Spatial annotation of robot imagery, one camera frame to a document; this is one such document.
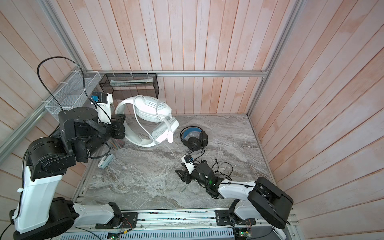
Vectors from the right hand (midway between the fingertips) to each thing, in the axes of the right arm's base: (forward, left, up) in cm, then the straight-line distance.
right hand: (180, 167), depth 81 cm
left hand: (0, +18, +38) cm, 42 cm away
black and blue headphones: (+17, -9, -2) cm, 20 cm away
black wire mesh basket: (+52, +42, +17) cm, 69 cm away
